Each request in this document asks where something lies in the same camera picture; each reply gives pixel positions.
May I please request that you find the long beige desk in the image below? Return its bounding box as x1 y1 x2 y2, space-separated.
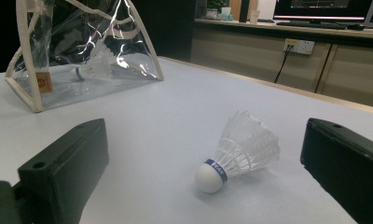
190 17 373 110

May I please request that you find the transparent bag with beige trim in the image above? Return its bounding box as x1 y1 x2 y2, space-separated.
5 0 164 114

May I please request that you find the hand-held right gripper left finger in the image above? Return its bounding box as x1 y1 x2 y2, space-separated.
17 118 110 224

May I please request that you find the white wall socket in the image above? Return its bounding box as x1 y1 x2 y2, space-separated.
283 37 315 56

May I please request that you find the black keyboard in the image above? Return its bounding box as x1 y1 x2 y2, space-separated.
276 20 347 31

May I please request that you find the black wall power cable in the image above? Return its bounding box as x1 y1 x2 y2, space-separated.
273 45 293 84

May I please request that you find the black upright column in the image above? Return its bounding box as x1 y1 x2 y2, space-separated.
239 0 251 23

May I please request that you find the white feather shuttlecock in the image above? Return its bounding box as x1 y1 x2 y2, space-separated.
71 40 116 82
194 110 282 194

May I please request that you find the black curtain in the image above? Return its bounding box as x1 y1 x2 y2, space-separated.
0 0 198 76

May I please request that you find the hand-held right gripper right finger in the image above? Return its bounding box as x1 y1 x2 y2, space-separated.
300 117 373 224

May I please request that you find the light blue tissue box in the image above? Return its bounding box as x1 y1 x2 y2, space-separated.
218 7 236 22

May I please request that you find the white paper cup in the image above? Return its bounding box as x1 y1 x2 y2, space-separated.
249 9 261 25

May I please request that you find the black computer mouse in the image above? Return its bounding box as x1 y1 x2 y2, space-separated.
346 22 367 31

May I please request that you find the green potted plant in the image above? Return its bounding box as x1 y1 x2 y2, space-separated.
205 0 228 21

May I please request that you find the white table cover sheet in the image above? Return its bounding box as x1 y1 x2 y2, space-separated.
0 55 373 224

